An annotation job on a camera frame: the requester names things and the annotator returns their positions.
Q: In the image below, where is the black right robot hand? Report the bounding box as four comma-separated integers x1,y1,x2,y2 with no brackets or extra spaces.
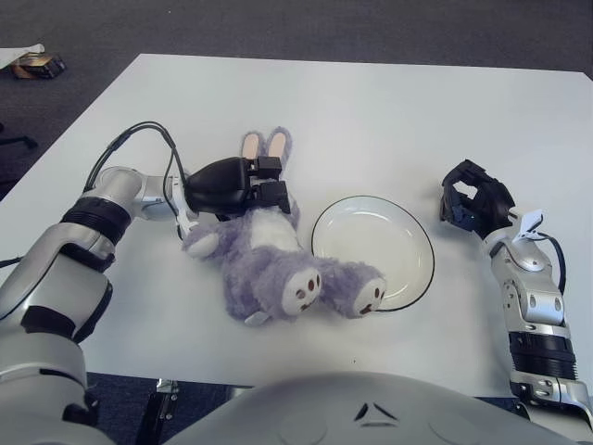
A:
437,159,516,233

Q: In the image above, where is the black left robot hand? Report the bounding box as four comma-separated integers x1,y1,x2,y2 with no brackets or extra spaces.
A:
183,156,292,222

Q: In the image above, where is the purple plush bunny doll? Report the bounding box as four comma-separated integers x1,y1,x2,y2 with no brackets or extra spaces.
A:
181,125,389,326

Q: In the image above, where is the white plate black rim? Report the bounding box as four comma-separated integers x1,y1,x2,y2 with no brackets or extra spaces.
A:
310,195,436,312

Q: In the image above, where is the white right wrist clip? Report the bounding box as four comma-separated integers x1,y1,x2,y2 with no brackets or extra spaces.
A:
509,209,544,242

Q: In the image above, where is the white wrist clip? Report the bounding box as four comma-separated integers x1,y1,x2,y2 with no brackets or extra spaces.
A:
164,174,200,240
509,209,544,242

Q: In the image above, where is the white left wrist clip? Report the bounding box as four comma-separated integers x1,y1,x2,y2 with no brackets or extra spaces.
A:
164,174,200,240

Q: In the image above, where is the black chair leg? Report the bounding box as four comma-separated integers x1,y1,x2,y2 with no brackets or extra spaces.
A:
0,122,39,150

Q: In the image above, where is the brown cardboard box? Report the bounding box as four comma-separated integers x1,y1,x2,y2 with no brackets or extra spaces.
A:
12,51,67,80

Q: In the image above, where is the white cloth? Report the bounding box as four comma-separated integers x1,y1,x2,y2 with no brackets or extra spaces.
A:
0,43,46,69

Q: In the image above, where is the silver robot torso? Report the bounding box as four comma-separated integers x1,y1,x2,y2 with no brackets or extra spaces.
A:
161,370,593,445

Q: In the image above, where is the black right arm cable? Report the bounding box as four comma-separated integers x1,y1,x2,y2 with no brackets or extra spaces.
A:
536,231,567,296

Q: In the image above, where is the black metal stand frame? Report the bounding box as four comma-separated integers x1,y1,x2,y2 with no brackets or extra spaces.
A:
136,377,181,445

